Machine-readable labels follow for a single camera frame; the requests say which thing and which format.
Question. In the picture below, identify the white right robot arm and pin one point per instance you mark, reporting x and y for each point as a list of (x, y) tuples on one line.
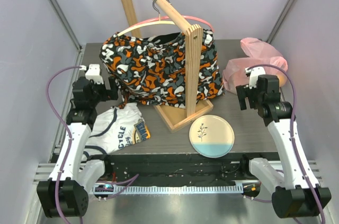
[(295, 191)]

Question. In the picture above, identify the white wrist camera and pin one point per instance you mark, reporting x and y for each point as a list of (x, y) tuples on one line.
[(254, 73), (93, 73)]

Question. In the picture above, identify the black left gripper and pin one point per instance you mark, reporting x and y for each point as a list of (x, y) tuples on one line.
[(111, 93)]

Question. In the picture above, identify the white printed t-shirt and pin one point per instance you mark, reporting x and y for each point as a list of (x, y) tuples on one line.
[(116, 129)]

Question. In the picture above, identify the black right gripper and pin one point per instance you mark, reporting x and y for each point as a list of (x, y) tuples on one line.
[(245, 94)]

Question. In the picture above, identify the pink plastic bag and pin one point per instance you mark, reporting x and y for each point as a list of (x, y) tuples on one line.
[(256, 52)]

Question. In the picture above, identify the pink clothes hanger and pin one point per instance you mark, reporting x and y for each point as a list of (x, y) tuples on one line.
[(185, 16)]

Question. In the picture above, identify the slotted cable duct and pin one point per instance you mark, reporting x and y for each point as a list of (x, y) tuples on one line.
[(146, 190)]

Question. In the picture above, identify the cream and blue plate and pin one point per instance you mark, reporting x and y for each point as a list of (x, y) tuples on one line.
[(211, 136)]

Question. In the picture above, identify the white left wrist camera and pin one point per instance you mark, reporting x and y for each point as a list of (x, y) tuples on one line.
[(93, 73)]

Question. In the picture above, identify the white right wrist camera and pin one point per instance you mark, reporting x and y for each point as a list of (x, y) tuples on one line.
[(254, 73)]

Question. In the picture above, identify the cream clothes hanger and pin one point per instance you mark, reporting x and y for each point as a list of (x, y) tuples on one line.
[(135, 27)]

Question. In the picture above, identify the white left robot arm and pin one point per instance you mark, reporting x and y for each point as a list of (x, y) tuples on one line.
[(66, 192)]

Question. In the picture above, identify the orange fake fruit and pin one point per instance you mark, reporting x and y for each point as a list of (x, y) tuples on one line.
[(282, 80)]

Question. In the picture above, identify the camouflage patterned shorts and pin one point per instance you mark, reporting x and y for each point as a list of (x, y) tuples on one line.
[(151, 71)]

